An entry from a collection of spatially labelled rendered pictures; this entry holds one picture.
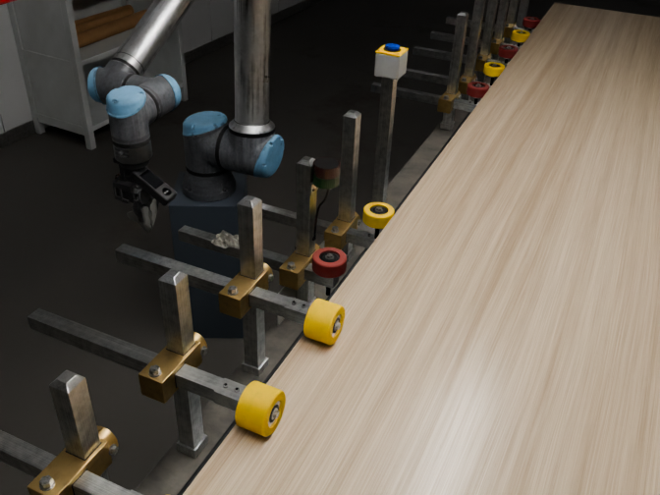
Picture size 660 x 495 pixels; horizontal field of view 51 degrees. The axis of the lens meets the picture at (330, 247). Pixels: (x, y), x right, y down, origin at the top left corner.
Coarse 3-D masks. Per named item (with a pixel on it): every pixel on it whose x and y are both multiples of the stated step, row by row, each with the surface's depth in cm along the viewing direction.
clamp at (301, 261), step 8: (296, 256) 164; (304, 256) 164; (296, 264) 161; (304, 264) 161; (280, 272) 160; (288, 272) 159; (296, 272) 158; (280, 280) 161; (288, 280) 160; (296, 280) 159; (304, 280) 163; (296, 288) 161
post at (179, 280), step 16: (176, 272) 113; (160, 288) 114; (176, 288) 112; (176, 304) 114; (176, 320) 116; (176, 336) 118; (192, 336) 122; (176, 352) 121; (176, 400) 128; (192, 400) 128; (176, 416) 131; (192, 416) 130; (192, 432) 132
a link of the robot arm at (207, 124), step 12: (192, 120) 227; (204, 120) 226; (216, 120) 226; (192, 132) 224; (204, 132) 223; (216, 132) 225; (192, 144) 227; (204, 144) 225; (216, 144) 224; (192, 156) 229; (204, 156) 227; (216, 156) 225; (192, 168) 232; (204, 168) 231; (216, 168) 232
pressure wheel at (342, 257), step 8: (320, 248) 160; (328, 248) 160; (336, 248) 160; (312, 256) 158; (320, 256) 158; (328, 256) 157; (336, 256) 158; (344, 256) 158; (312, 264) 158; (320, 264) 155; (328, 264) 155; (336, 264) 155; (344, 264) 157; (320, 272) 156; (328, 272) 156; (336, 272) 156; (344, 272) 158; (328, 288) 162
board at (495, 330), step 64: (512, 64) 274; (576, 64) 277; (640, 64) 280; (512, 128) 223; (576, 128) 224; (640, 128) 226; (448, 192) 186; (512, 192) 187; (576, 192) 188; (640, 192) 190; (384, 256) 160; (448, 256) 161; (512, 256) 161; (576, 256) 162; (640, 256) 163; (384, 320) 141; (448, 320) 141; (512, 320) 142; (576, 320) 143; (640, 320) 144; (320, 384) 125; (384, 384) 126; (448, 384) 126; (512, 384) 127; (576, 384) 127; (640, 384) 128; (256, 448) 113; (320, 448) 113; (384, 448) 114; (448, 448) 114; (512, 448) 115; (576, 448) 115; (640, 448) 116
